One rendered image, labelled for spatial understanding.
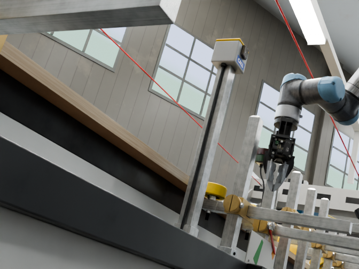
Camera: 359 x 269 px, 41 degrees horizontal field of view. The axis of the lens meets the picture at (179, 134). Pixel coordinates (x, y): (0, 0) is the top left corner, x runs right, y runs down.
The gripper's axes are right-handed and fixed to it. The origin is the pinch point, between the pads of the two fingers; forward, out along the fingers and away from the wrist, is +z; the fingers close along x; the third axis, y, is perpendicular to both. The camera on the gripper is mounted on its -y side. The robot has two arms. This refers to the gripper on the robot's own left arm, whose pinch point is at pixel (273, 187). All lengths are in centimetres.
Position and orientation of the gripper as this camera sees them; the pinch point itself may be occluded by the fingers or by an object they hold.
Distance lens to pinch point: 143.8
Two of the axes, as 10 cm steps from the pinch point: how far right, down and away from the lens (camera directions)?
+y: -1.3, -3.5, -9.3
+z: -2.5, 9.2, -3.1
